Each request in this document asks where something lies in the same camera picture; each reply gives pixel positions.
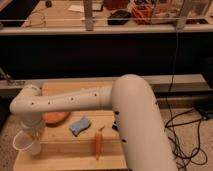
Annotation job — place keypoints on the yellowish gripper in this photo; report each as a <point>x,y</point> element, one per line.
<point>35,132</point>

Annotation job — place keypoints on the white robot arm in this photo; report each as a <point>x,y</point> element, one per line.
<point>144,140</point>

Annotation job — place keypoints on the orange ceramic bowl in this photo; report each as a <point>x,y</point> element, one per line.
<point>54,118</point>

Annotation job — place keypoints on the black bowl on shelf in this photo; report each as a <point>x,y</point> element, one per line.
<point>119,17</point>

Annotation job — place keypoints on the blue sponge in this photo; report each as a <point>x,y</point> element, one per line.
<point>77,127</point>

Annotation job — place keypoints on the orange toy carrot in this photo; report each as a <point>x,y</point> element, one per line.
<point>98,142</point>

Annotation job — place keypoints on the orange crate on shelf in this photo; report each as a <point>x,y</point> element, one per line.
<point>141,15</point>

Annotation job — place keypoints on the grey metal post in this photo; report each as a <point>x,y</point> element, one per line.
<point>88,15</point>

